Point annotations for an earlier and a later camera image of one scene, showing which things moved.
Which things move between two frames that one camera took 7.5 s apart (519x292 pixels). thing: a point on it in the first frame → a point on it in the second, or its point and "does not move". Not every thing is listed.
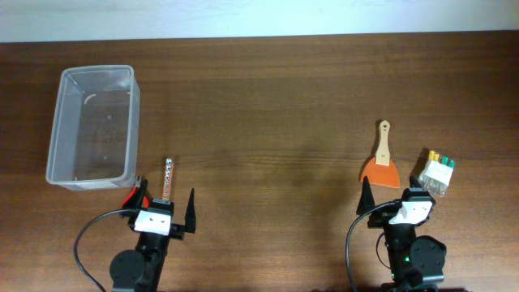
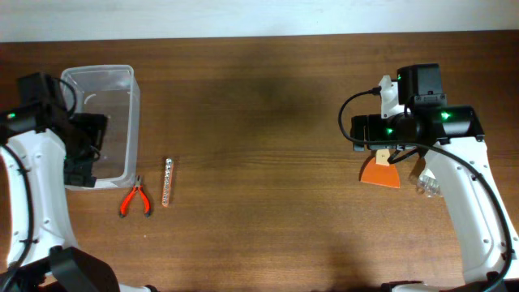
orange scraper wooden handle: [381, 170] does not move
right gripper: [380, 216] → [372, 122]
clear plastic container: [93, 130] does not move
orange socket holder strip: [168, 179] does not move
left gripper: [177, 231] → [81, 172]
